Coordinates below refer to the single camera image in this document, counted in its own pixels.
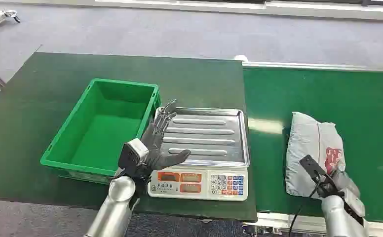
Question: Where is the electronic scale with steel pan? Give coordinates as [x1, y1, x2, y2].
[147, 106, 251, 202]

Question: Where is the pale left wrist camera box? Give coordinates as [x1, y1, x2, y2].
[117, 138, 150, 179]

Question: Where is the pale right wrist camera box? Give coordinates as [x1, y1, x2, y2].
[341, 188, 366, 219]

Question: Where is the green conveyor belt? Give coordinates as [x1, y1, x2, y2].
[242, 67, 383, 224]

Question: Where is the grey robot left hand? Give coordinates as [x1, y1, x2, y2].
[141, 99, 192, 172]

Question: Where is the black cable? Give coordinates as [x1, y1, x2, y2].
[288, 178, 321, 237]

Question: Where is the green plastic crate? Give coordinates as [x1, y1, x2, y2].
[39, 78, 162, 186]

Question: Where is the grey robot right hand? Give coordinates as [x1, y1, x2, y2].
[329, 170, 361, 198]

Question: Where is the grey plastic parcel bag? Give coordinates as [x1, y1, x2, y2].
[284, 111, 347, 199]

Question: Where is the black right wrist bracket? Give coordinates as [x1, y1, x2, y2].
[299, 155, 339, 199]

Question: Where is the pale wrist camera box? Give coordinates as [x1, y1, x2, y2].
[117, 138, 150, 179]
[341, 188, 366, 219]

